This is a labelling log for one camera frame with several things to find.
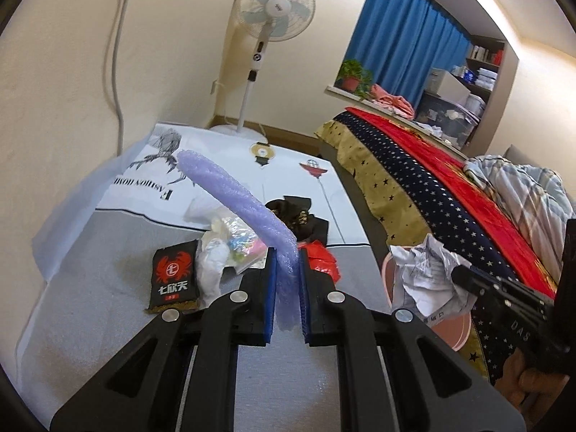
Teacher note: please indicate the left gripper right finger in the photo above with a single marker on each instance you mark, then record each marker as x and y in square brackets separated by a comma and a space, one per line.
[394, 372]

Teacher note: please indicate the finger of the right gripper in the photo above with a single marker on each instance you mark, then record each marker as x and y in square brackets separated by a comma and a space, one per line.
[495, 287]

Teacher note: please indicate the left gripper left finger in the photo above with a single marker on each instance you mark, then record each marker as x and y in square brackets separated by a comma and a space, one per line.
[179, 372]

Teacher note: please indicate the pink plastic trash bin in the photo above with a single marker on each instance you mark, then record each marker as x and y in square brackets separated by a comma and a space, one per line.
[455, 332]

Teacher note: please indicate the white paper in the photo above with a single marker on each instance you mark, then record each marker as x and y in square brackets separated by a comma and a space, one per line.
[422, 282]

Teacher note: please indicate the black crab snack packet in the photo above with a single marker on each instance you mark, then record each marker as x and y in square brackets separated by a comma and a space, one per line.
[173, 278]

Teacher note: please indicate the red plastic bag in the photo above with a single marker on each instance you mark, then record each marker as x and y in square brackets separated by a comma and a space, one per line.
[320, 259]

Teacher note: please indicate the black gold patterned cloth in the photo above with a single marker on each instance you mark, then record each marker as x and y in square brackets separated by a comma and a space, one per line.
[295, 213]

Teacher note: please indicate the purple foam wrap sheet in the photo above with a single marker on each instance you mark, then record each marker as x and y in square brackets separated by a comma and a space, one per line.
[269, 228]

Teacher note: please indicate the right human hand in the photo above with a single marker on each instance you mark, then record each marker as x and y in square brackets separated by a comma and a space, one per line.
[519, 381]

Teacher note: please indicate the red bed blanket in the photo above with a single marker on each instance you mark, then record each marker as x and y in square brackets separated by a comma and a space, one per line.
[450, 173]

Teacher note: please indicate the navy star bed sheet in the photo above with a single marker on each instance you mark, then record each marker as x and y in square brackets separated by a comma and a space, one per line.
[408, 201]

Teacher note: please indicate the striped grey blue quilt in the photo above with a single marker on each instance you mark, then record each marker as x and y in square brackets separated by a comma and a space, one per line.
[533, 198]

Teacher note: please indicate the clear plastic toy bag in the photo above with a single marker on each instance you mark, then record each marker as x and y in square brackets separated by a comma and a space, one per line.
[229, 243]

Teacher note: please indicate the clear plastic storage box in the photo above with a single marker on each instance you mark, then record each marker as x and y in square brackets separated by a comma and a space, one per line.
[447, 121]

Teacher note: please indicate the pink clothes pile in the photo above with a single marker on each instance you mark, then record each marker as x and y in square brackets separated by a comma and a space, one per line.
[397, 104]

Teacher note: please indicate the white box appliance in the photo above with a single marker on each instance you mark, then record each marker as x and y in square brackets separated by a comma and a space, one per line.
[442, 83]

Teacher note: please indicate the wooden bookshelf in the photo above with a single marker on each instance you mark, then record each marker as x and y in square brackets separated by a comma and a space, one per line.
[482, 65]

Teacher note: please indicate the potted green plant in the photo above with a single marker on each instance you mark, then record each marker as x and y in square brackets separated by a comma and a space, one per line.
[354, 78]

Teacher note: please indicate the blue window curtain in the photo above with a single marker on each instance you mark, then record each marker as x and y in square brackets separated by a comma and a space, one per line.
[400, 41]

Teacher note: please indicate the white standing fan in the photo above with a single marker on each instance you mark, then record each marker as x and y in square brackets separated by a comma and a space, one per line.
[268, 21]

